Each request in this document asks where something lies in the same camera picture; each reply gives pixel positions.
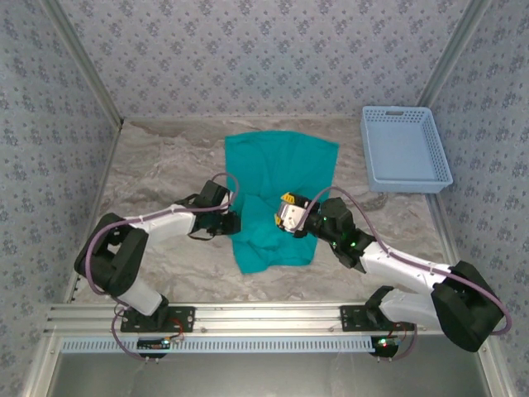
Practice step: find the teal t-shirt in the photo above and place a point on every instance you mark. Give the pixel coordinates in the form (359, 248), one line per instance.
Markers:
(281, 165)

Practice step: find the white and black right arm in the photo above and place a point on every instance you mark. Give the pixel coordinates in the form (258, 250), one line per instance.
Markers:
(401, 276)

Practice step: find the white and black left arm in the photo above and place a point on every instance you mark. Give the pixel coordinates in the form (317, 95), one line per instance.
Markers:
(165, 225)

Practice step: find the light blue perforated plastic basket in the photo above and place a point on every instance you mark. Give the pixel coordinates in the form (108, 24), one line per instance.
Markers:
(401, 153)

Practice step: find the grey metal shelf panel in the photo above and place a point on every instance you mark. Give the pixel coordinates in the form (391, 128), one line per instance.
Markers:
(264, 376)

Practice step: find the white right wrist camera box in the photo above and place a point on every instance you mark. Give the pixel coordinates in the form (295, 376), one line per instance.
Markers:
(291, 215)

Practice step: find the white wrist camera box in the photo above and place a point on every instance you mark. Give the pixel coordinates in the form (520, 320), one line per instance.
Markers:
(225, 202)
(291, 215)

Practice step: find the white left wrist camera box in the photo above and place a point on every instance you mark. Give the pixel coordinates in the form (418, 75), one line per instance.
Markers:
(225, 202)

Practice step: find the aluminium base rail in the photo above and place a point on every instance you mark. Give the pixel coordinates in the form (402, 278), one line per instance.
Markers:
(264, 318)

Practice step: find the aluminium table side rail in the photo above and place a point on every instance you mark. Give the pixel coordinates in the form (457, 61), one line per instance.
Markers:
(442, 227)
(72, 289)

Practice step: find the aluminium frame post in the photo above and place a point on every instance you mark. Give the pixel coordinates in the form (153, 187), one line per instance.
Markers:
(454, 49)
(82, 62)

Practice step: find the aluminium frame bar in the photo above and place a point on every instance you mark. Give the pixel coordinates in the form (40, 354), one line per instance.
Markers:
(39, 368)
(492, 368)

